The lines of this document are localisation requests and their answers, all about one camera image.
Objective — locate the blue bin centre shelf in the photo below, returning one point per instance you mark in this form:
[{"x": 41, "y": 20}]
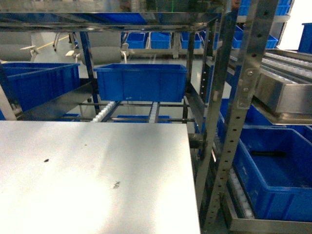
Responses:
[{"x": 141, "y": 82}]

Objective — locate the blue bin lower right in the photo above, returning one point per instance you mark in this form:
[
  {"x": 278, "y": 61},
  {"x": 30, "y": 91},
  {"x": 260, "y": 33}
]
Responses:
[{"x": 274, "y": 166}]

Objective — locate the blue bin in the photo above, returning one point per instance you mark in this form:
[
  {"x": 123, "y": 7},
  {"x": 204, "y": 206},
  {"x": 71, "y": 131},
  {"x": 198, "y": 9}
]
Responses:
[
  {"x": 274, "y": 166},
  {"x": 37, "y": 83}
]

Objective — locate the blue bin far left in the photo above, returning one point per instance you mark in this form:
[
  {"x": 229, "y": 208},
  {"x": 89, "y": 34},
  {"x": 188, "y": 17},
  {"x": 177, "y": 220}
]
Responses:
[{"x": 37, "y": 83}]

